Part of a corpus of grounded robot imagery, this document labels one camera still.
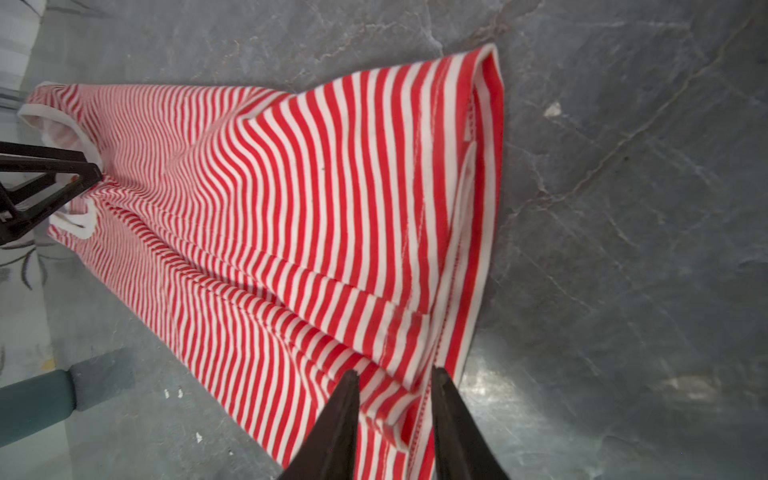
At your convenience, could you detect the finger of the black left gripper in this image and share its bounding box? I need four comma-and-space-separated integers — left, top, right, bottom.
1, 141, 96, 174
1, 164, 102, 245

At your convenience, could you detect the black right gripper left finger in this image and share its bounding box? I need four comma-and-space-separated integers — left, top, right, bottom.
279, 370, 360, 480

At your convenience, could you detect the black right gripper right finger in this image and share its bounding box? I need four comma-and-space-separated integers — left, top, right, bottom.
431, 367, 509, 480

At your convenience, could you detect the red white striped tank top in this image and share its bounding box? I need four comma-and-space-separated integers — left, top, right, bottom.
19, 43, 505, 479

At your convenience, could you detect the teal ceramic cup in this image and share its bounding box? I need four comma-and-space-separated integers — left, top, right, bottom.
1, 370, 77, 447

